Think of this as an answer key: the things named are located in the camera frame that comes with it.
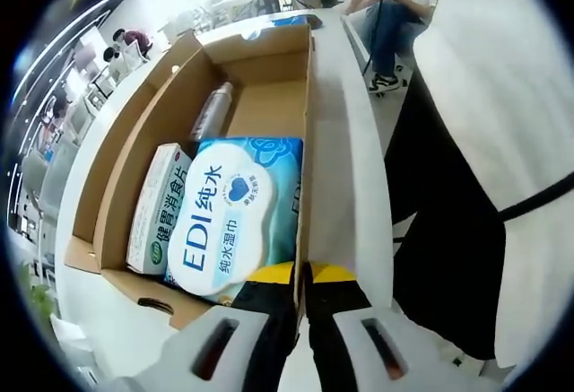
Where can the brown cardboard shoe box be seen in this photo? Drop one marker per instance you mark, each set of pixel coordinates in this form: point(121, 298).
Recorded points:
point(264, 105)

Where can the person's white shirt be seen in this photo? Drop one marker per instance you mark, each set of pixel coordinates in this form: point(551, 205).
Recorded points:
point(493, 96)

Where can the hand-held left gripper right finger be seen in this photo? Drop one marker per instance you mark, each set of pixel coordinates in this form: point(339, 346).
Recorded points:
point(385, 347)

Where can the black computer mouse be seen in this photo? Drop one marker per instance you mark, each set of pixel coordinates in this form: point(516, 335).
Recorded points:
point(314, 22)

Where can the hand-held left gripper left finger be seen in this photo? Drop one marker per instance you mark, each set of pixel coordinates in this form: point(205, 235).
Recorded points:
point(215, 351)

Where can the person's black trousers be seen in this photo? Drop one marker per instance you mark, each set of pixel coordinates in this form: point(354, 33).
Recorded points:
point(439, 230)

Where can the blue soft wet wipes pack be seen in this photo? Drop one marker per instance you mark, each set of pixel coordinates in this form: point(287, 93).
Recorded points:
point(233, 212)

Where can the silver spray can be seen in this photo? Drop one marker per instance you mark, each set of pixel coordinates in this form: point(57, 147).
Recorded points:
point(213, 109)

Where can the white medicine box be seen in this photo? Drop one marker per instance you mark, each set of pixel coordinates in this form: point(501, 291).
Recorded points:
point(157, 212)

